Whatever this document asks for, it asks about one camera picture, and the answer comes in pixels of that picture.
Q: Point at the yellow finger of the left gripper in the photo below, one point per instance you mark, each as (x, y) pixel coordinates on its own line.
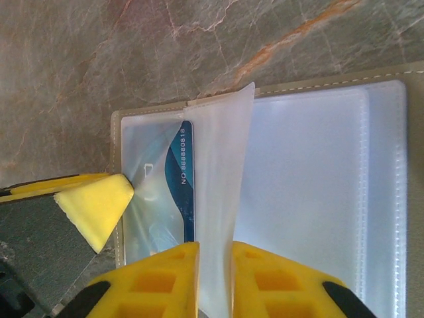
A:
(96, 205)

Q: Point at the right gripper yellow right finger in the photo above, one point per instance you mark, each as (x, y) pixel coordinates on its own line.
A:
(281, 291)

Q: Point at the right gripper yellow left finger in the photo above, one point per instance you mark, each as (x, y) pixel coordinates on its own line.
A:
(149, 288)

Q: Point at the blue plastic card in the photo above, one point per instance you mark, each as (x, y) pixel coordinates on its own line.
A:
(179, 185)

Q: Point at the beige leather card holder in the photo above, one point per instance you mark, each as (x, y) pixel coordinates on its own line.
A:
(314, 182)

